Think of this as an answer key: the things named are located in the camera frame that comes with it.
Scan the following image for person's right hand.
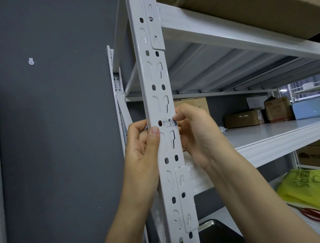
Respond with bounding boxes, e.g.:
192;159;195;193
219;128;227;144
172;103;240;171

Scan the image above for person's left hand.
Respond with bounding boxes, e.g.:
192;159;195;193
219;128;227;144
124;119;160;208

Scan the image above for white perforated shelf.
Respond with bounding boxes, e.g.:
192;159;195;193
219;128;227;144
125;0;200;243

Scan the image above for person's right forearm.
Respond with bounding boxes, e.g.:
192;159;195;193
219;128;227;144
205;150;320;243

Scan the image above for small printed cardboard box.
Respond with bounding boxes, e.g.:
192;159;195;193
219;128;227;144
174;97;209;152

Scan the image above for flat cardboard box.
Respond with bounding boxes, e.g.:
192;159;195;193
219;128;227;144
223;107;265;129

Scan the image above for white paper sheet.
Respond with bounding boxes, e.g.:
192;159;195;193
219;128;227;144
246;95;268;109

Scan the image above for white metal shelving rack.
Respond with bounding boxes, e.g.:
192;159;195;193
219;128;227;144
150;173;320;243

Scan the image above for brown box with red print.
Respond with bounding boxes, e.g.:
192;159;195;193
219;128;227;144
264;96;293;123

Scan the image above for steel tray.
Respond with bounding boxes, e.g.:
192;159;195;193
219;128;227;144
199;220;245;243

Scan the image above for light blue box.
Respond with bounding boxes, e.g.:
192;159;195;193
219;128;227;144
291;100;320;120

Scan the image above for yellow-green plastic bag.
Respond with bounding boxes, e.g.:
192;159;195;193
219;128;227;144
276;169;320;210

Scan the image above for cardboard box with dark print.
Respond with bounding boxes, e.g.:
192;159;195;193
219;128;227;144
297;145;320;167

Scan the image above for red scissors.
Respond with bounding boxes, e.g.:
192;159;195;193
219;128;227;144
299;206;320;221

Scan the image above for large cardboard box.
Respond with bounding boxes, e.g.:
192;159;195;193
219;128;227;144
156;0;320;40

